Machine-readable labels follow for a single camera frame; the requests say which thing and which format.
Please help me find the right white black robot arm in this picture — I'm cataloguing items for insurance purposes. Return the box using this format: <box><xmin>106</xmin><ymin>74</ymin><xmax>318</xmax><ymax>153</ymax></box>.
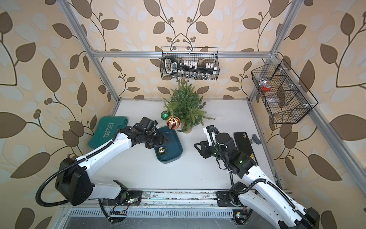
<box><xmin>194</xmin><ymin>125</ymin><xmax>320</xmax><ymax>229</ymax></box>

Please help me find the back black wire basket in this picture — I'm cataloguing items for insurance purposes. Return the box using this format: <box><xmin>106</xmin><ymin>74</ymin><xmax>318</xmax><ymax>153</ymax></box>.
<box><xmin>159</xmin><ymin>46</ymin><xmax>220</xmax><ymax>81</ymax></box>

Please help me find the green plastic tool case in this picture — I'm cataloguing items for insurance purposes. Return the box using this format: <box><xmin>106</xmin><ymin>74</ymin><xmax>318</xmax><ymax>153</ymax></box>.
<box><xmin>88</xmin><ymin>116</ymin><xmax>128</xmax><ymax>149</ymax></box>

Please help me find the red gold striped ornament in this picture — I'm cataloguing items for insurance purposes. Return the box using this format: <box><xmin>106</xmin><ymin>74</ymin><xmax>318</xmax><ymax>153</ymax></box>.
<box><xmin>166</xmin><ymin>115</ymin><xmax>181</xmax><ymax>130</ymax></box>

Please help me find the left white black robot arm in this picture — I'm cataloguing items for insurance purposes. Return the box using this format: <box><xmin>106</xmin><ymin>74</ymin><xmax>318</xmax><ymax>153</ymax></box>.
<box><xmin>35</xmin><ymin>117</ymin><xmax>167</xmax><ymax>207</ymax></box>

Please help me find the small green christmas tree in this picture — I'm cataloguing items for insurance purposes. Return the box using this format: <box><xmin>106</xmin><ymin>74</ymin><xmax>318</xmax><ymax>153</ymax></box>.
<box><xmin>165</xmin><ymin>82</ymin><xmax>214</xmax><ymax>128</ymax></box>

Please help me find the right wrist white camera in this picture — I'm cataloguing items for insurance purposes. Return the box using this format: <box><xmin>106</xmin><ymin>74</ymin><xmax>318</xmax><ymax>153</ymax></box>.
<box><xmin>203</xmin><ymin>125</ymin><xmax>216</xmax><ymax>147</ymax></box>

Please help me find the small grey clip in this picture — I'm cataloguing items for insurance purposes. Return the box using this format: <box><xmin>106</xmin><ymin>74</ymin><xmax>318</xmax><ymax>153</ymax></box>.
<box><xmin>250</xmin><ymin>134</ymin><xmax>262</xmax><ymax>145</ymax></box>

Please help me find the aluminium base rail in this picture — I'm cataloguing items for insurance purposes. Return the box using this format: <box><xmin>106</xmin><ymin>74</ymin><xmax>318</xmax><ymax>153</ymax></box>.
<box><xmin>61</xmin><ymin>188</ymin><xmax>298</xmax><ymax>219</ymax></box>

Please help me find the red object in basket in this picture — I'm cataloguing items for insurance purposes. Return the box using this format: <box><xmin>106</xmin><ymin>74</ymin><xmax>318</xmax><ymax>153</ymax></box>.
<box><xmin>259</xmin><ymin>82</ymin><xmax>272</xmax><ymax>92</ymax></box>

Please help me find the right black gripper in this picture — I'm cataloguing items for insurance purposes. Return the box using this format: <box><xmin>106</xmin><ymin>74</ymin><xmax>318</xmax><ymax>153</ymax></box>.
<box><xmin>195</xmin><ymin>139</ymin><xmax>229</xmax><ymax>163</ymax></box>

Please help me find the green glitter ball ornament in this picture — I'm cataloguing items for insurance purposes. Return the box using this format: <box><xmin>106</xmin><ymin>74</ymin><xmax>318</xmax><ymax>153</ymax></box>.
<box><xmin>161</xmin><ymin>110</ymin><xmax>171</xmax><ymax>121</ymax></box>

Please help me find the black flat device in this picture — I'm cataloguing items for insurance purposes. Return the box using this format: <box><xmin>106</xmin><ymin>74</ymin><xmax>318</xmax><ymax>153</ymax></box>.
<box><xmin>234</xmin><ymin>132</ymin><xmax>257</xmax><ymax>166</ymax></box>

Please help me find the teal plastic tray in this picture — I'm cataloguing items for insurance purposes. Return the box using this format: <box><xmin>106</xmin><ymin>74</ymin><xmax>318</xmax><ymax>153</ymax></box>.
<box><xmin>154</xmin><ymin>127</ymin><xmax>183</xmax><ymax>164</ymax></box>

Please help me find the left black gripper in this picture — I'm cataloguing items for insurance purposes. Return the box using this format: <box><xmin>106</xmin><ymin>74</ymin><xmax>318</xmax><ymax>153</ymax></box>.
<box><xmin>142</xmin><ymin>131</ymin><xmax>170</xmax><ymax>148</ymax></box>

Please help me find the wooden tree base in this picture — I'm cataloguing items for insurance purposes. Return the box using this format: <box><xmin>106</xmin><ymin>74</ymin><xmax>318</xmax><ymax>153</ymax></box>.
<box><xmin>180</xmin><ymin>124</ymin><xmax>192</xmax><ymax>134</ymax></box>

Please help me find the side black wire basket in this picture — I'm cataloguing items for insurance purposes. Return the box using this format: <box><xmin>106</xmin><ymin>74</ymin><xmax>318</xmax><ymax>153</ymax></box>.
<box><xmin>251</xmin><ymin>59</ymin><xmax>318</xmax><ymax>124</ymax></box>

